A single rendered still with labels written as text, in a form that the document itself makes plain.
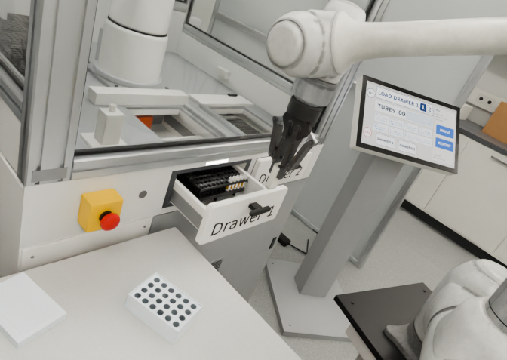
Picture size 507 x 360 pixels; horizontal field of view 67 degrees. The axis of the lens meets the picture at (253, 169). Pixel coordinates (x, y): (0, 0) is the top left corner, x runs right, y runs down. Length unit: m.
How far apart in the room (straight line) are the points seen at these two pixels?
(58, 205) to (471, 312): 0.76
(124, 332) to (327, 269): 1.43
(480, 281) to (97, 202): 0.77
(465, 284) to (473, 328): 0.19
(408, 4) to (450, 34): 1.78
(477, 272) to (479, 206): 2.77
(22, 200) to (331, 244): 1.48
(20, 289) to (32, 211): 0.14
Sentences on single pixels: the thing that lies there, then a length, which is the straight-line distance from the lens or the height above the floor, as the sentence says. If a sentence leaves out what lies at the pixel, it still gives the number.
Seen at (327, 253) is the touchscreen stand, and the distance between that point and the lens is 2.00.
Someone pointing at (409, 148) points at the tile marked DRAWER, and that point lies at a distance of 1.71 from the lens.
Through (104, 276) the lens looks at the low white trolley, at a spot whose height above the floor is 0.76.
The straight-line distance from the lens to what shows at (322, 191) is 2.68.
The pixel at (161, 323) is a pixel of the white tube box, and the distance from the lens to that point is 0.78.
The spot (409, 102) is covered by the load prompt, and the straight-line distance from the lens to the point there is 1.77.
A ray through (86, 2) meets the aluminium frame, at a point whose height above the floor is 1.27.
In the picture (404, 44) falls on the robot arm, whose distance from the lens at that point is 0.67.
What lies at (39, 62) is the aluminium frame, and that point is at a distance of 0.68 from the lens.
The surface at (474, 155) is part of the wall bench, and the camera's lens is 3.61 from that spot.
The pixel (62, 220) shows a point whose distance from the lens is 0.86.
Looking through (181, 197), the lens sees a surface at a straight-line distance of 0.95.
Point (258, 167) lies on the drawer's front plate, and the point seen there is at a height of 0.91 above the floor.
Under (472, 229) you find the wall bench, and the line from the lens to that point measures 3.72.
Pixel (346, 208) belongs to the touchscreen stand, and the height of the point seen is 0.61.
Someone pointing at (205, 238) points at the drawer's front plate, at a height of 0.84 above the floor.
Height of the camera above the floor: 1.39
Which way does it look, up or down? 25 degrees down
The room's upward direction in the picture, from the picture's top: 22 degrees clockwise
